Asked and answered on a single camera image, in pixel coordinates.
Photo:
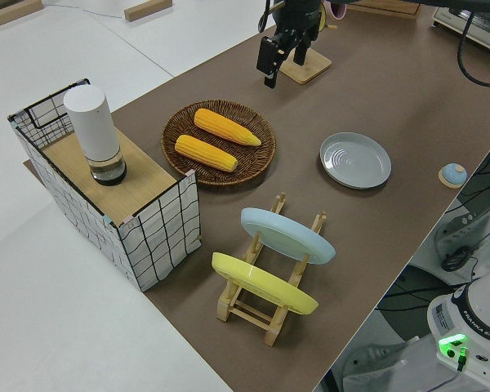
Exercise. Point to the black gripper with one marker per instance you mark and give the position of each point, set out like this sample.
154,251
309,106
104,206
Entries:
300,18

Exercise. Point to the gray round plate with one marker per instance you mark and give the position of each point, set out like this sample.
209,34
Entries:
353,159

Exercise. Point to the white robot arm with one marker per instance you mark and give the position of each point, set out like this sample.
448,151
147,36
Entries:
477,298

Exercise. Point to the light blue plate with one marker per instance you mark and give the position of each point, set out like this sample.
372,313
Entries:
286,237

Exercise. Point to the yellow plate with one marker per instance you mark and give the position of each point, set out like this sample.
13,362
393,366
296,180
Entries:
261,281

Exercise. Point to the wooden plate rack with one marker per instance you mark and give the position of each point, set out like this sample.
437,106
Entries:
225,306

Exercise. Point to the wooden mug tree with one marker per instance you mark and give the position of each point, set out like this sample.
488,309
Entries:
310,67

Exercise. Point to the gripper brass rod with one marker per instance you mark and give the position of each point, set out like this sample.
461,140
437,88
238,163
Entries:
277,6

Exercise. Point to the pink mug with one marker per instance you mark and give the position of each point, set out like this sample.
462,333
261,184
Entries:
338,12

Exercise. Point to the long pointed yellow corn cob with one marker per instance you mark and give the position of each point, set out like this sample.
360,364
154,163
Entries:
224,126

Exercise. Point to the brown wicker basket tray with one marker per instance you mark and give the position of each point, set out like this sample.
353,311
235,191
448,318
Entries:
255,161

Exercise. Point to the wooden drawer cabinet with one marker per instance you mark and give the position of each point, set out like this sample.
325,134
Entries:
384,8

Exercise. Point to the short blunt yellow corn cob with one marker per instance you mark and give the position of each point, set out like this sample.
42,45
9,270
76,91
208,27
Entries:
204,152

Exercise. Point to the wooden block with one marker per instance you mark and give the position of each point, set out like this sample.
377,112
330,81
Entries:
147,10
12,13

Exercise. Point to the pink binder clip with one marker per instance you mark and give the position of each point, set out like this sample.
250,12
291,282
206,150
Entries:
190,175

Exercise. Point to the wooden box shelf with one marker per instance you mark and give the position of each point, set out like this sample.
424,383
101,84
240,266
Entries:
139,183

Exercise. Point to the white toaster oven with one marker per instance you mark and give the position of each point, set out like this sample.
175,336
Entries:
482,28

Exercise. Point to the brown table mat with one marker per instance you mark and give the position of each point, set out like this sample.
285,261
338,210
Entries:
351,245

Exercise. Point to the white cylinder with glass base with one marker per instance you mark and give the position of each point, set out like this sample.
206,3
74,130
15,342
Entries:
92,126

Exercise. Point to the blue dome bell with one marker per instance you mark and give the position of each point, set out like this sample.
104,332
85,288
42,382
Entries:
453,173

